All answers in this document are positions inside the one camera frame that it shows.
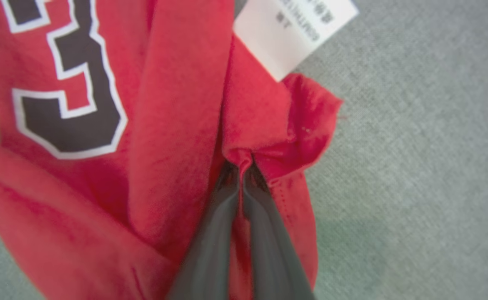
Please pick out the red jersey with white sleeves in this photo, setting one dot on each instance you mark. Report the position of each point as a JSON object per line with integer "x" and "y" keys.
{"x": 177, "y": 104}

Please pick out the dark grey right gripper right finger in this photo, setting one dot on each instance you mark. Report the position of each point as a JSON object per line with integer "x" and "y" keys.
{"x": 269, "y": 258}

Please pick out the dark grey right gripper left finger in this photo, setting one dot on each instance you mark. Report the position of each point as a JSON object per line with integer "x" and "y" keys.
{"x": 210, "y": 258}

